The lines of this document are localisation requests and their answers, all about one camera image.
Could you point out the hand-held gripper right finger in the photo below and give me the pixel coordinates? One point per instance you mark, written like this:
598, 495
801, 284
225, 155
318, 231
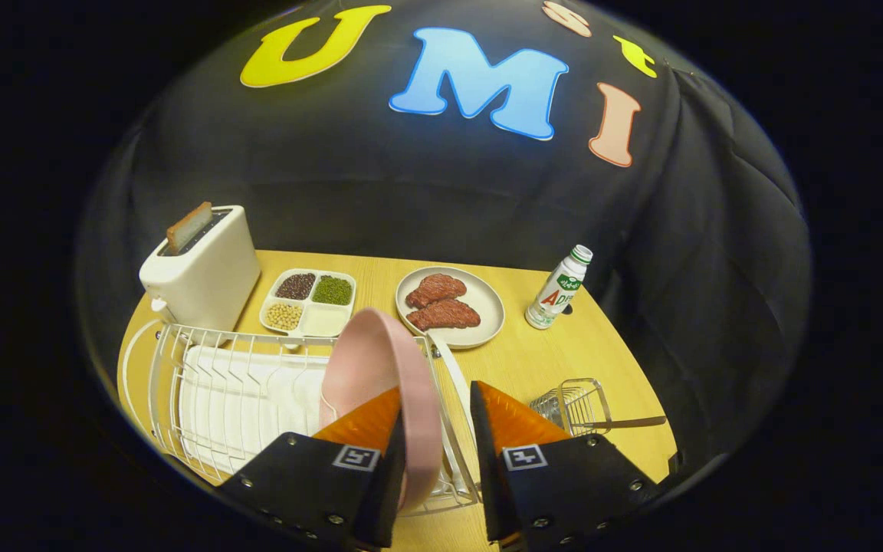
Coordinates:
487, 475

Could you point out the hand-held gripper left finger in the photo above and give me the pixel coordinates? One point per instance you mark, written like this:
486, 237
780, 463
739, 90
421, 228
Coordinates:
384, 498

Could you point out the pink plate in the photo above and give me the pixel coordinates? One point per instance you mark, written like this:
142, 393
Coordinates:
369, 360

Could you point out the beige plate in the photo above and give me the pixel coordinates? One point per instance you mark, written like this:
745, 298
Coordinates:
487, 307

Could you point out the white plastic drip tray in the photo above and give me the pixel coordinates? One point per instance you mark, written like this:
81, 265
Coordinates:
257, 406

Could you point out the red meat slice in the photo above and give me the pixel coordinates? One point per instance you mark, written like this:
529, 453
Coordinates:
435, 289
445, 315

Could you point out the white divided tray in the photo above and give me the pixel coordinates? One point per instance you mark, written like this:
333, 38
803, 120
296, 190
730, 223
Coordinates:
326, 322

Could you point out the white bottle green label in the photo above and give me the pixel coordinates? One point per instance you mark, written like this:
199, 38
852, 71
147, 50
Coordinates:
556, 291

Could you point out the pile of yellow beans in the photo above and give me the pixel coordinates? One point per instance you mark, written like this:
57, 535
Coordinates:
284, 316

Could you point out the pile of green beans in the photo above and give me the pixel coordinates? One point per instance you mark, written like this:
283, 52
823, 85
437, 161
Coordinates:
333, 290

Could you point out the pile of dark beans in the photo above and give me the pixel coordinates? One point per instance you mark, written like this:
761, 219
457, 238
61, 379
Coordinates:
296, 286

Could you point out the white toaster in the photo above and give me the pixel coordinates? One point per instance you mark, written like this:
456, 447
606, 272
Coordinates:
211, 284

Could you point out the black backdrop cloth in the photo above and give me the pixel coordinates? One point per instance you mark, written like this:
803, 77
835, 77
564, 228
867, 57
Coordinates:
334, 176

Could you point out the brown toast slice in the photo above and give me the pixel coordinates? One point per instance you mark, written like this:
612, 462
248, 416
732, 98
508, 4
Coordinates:
188, 228

